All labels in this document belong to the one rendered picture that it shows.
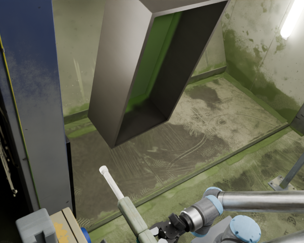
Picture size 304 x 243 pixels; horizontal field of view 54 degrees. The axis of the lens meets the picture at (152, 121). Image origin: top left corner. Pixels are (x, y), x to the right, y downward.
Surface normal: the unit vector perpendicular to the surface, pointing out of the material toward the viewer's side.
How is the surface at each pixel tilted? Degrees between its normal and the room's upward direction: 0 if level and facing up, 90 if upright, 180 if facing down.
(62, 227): 0
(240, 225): 5
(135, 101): 12
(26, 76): 90
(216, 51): 57
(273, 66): 90
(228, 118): 0
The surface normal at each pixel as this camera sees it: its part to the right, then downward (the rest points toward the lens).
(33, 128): 0.56, 0.62
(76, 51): 0.55, 0.13
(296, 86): -0.82, 0.31
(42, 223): 0.13, -0.72
